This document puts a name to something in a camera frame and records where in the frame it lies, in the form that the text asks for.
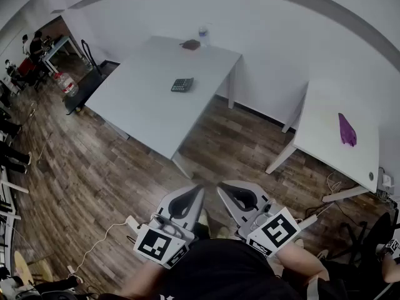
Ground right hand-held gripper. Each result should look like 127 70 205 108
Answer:
216 179 302 258

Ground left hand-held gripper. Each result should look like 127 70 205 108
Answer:
133 184 206 269

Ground black calculator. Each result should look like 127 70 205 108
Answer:
170 77 195 93

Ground person's left forearm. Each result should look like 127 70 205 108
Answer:
120 259 169 299

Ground another person's forearm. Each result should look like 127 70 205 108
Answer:
381 254 400 284

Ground person's right forearm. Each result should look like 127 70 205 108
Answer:
274 241 331 286

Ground white power strip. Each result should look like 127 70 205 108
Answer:
124 215 141 234
297 213 320 228

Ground person's black shirt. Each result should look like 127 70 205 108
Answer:
146 236 313 300

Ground large white table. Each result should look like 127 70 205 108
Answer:
84 35 244 179

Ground purple bag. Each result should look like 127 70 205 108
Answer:
337 112 358 148

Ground black office chair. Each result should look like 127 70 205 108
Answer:
339 210 400 264

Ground black platform trolley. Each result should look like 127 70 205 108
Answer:
63 39 121 116

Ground brown pouch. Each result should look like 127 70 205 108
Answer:
179 39 201 51

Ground clear water bottle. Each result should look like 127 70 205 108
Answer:
198 26 210 48

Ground large clear water jug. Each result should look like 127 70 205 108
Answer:
52 71 79 98

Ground round wooden stool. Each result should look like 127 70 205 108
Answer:
13 250 54 286

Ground small grey table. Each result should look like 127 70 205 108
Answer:
41 35 79 74

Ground red chair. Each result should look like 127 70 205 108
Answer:
17 57 36 78

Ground white cable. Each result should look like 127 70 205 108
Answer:
66 222 128 275

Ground white table with cable hole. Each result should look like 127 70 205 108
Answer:
264 79 381 203

